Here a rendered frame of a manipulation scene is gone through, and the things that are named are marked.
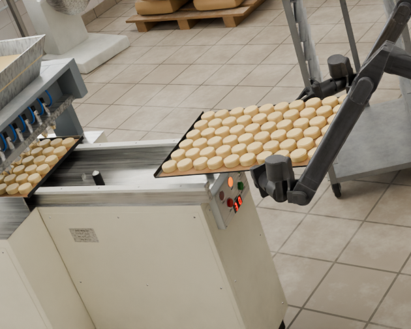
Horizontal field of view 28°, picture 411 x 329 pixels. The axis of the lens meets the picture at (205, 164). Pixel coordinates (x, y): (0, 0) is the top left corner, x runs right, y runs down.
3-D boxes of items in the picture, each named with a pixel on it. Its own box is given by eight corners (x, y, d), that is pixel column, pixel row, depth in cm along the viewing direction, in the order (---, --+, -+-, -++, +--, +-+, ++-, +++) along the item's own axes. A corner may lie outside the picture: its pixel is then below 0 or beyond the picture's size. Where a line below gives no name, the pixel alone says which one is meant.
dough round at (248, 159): (244, 168, 247) (243, 163, 246) (238, 163, 251) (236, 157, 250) (259, 161, 247) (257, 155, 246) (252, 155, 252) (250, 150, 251)
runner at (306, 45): (311, 59, 354) (310, 53, 353) (304, 61, 355) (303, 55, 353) (305, 7, 409) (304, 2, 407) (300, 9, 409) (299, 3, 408)
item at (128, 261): (113, 369, 340) (27, 194, 297) (149, 312, 365) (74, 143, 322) (267, 386, 306) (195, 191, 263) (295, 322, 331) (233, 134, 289)
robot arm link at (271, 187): (274, 206, 227) (293, 200, 229) (273, 184, 224) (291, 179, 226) (265, 196, 233) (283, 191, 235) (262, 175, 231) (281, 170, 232)
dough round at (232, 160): (223, 168, 251) (220, 163, 251) (229, 159, 255) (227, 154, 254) (237, 167, 249) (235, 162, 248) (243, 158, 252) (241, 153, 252)
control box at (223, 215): (217, 229, 277) (205, 196, 270) (242, 188, 294) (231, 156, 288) (227, 229, 275) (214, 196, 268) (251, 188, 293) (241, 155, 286)
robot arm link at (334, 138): (378, 85, 200) (385, 70, 209) (357, 74, 201) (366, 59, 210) (304, 213, 224) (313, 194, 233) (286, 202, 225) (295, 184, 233)
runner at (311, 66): (316, 78, 358) (314, 72, 357) (310, 79, 359) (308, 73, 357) (310, 24, 413) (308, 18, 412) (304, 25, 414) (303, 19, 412)
